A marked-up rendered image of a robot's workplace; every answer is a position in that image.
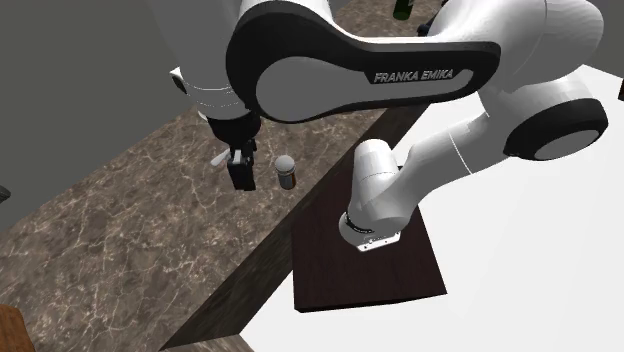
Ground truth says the brown bottle with grey cap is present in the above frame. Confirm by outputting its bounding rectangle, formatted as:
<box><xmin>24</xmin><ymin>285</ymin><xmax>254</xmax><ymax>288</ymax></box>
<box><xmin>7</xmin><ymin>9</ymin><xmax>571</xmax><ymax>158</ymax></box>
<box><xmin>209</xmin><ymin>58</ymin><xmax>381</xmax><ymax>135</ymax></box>
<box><xmin>273</xmin><ymin>154</ymin><xmax>298</xmax><ymax>191</ymax></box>

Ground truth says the dark brown robot stand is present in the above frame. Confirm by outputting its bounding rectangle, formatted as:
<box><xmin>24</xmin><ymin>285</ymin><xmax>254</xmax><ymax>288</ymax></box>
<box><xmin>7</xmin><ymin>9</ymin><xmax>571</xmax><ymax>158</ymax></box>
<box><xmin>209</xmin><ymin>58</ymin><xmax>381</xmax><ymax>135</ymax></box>
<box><xmin>291</xmin><ymin>164</ymin><xmax>449</xmax><ymax>314</ymax></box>

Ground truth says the dark green bottle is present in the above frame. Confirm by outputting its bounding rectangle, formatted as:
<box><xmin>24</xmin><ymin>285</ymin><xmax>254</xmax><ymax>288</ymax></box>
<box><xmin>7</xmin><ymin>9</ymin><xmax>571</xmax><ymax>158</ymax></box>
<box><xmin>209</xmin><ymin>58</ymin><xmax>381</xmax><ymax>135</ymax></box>
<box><xmin>392</xmin><ymin>0</ymin><xmax>416</xmax><ymax>22</ymax></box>

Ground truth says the brown wooden furniture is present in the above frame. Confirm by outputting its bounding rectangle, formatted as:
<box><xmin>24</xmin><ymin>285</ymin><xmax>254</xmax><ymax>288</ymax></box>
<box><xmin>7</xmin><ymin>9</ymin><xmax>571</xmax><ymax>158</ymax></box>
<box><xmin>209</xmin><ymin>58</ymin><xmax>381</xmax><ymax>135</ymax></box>
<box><xmin>0</xmin><ymin>303</ymin><xmax>38</xmax><ymax>352</ymax></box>

